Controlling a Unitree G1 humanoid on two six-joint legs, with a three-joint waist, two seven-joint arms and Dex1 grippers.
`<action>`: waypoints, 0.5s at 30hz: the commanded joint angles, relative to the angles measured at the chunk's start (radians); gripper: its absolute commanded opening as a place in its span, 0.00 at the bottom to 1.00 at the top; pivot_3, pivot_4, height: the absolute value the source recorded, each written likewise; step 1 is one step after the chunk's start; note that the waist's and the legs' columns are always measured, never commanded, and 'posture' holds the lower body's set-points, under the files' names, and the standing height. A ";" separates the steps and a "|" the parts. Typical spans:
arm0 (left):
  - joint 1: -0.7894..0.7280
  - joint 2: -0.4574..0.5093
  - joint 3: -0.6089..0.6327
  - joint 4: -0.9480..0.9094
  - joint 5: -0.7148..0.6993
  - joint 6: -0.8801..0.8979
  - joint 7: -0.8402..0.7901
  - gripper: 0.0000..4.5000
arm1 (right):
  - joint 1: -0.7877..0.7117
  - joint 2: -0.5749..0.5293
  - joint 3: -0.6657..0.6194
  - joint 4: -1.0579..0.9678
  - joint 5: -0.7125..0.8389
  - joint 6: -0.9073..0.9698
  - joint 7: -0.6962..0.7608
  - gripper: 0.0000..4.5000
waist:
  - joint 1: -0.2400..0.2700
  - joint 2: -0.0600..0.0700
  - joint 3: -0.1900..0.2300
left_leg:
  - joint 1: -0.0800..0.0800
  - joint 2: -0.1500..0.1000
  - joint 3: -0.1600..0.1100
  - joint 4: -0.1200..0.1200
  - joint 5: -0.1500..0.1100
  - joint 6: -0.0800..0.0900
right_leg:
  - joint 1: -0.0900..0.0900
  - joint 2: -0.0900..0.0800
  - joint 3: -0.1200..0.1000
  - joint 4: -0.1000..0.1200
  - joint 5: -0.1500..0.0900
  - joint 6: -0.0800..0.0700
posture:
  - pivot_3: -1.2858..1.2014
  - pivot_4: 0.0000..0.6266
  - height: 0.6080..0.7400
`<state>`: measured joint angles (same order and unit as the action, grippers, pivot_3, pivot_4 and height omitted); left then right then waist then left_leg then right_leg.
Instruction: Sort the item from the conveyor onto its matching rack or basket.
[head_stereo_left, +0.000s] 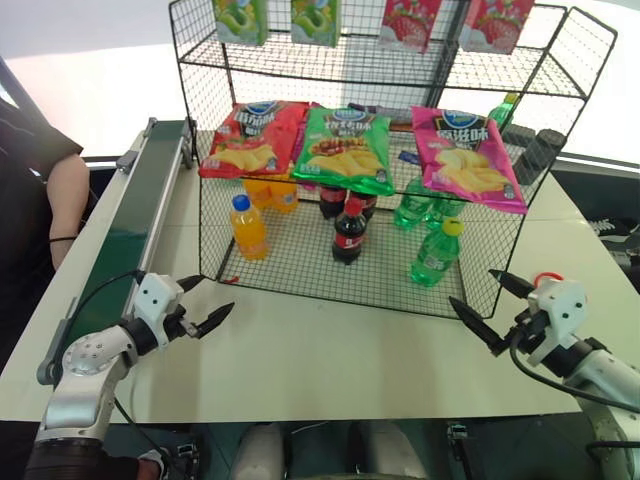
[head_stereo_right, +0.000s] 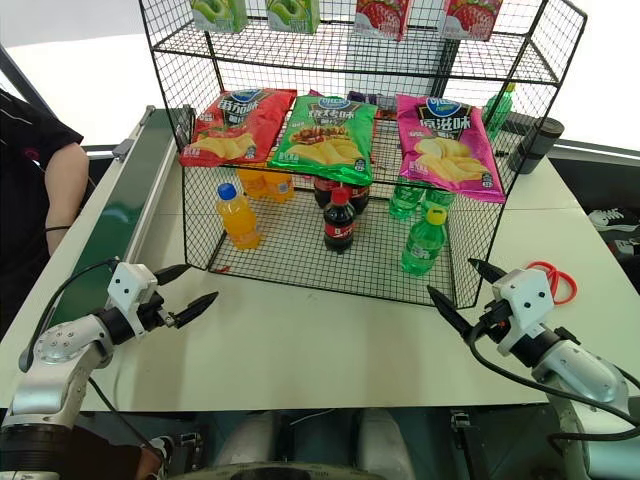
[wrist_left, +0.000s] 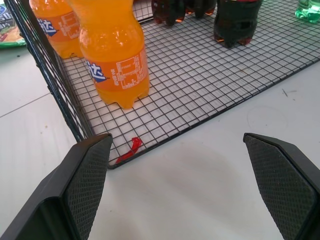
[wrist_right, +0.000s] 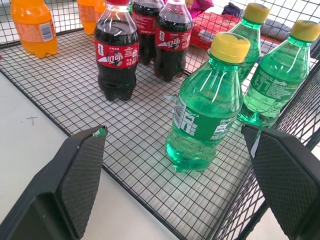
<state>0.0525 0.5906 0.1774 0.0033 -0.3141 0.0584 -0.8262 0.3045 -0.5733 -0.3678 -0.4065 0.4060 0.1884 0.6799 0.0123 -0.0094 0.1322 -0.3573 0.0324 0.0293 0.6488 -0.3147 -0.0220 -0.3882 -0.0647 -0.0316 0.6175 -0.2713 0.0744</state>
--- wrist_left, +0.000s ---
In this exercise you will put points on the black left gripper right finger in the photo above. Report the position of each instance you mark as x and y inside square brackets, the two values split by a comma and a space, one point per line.
[282, 185]

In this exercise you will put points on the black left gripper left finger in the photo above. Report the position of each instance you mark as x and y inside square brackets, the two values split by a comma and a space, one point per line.
[75, 190]

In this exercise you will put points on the red zip tie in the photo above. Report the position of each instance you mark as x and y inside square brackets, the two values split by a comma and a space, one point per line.
[132, 148]

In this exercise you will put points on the orange soda bottle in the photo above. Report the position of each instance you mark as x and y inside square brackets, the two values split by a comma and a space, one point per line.
[58, 30]
[115, 55]

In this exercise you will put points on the dark cola bottle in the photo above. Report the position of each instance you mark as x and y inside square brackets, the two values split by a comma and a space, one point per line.
[168, 12]
[236, 22]
[200, 8]

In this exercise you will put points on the green snack bag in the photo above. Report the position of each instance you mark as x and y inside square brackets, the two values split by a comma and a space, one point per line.
[8, 27]

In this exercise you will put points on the green soda bottle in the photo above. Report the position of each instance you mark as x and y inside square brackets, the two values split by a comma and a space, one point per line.
[308, 11]

